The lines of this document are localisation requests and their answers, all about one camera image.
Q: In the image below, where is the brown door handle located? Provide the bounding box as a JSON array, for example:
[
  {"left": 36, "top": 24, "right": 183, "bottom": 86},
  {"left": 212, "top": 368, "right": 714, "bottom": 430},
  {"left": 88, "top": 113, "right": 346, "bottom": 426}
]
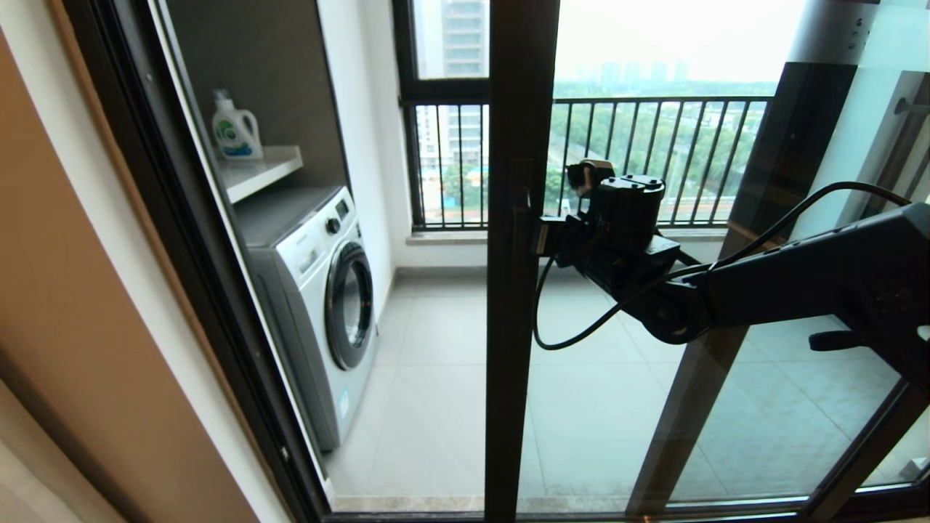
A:
[{"left": 509, "top": 203, "right": 535, "bottom": 291}]

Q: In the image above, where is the dark brown glass sliding door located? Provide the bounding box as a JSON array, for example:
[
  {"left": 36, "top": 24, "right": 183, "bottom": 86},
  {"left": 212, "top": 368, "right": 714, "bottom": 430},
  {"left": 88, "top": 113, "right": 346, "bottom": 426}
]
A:
[{"left": 483, "top": 0, "right": 930, "bottom": 523}]

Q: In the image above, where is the grey stone window sill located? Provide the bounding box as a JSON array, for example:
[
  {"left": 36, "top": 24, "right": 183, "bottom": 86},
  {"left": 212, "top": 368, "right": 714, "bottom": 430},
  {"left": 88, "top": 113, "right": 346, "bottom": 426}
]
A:
[{"left": 407, "top": 228, "right": 727, "bottom": 246}]

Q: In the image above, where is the black balcony railing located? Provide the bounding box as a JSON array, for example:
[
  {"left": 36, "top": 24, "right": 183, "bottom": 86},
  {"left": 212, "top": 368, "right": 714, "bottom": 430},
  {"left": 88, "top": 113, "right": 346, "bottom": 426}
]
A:
[{"left": 403, "top": 97, "right": 772, "bottom": 232}]

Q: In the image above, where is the white front-load washing machine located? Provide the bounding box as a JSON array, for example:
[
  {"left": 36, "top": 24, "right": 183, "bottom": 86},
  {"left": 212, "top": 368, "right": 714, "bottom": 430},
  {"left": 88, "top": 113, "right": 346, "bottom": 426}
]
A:
[{"left": 234, "top": 185, "right": 380, "bottom": 453}]

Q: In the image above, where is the white shelf board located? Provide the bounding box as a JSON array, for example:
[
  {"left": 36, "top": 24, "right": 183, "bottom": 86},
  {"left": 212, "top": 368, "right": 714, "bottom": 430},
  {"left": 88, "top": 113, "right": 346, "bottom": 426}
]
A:
[{"left": 220, "top": 144, "right": 304, "bottom": 204}]

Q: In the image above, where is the dark brown cabinet niche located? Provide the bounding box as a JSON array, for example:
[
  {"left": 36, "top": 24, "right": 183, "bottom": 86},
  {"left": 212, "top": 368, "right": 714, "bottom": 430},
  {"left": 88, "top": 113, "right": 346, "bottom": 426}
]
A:
[{"left": 156, "top": 0, "right": 351, "bottom": 219}]

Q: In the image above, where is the white detergent bottle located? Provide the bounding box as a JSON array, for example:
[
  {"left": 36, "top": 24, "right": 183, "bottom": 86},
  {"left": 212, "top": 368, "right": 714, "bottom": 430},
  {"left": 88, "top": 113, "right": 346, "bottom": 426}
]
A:
[{"left": 211, "top": 89, "right": 264, "bottom": 161}]

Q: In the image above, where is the white curtain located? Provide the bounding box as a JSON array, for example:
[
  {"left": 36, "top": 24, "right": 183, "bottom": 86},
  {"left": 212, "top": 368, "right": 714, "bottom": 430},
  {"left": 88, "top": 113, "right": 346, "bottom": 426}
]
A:
[{"left": 0, "top": 378, "right": 126, "bottom": 523}]

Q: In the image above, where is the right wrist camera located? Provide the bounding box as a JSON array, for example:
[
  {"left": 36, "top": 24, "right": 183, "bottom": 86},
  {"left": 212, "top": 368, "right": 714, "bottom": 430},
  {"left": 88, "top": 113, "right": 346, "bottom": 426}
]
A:
[{"left": 567, "top": 160, "right": 615, "bottom": 198}]

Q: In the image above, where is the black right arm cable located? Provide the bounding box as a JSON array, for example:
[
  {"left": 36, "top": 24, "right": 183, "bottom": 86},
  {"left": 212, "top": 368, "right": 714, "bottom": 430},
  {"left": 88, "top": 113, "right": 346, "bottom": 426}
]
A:
[{"left": 533, "top": 182, "right": 913, "bottom": 352}]

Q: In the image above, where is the dark balcony window frame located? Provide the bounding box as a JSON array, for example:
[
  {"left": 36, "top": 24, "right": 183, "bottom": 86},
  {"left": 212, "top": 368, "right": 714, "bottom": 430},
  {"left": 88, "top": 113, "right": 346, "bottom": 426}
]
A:
[{"left": 392, "top": 0, "right": 491, "bottom": 232}]

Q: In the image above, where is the brown sliding door frame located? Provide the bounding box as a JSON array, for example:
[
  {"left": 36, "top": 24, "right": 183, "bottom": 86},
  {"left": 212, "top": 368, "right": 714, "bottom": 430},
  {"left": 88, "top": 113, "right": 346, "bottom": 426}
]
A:
[{"left": 626, "top": 0, "right": 860, "bottom": 518}]

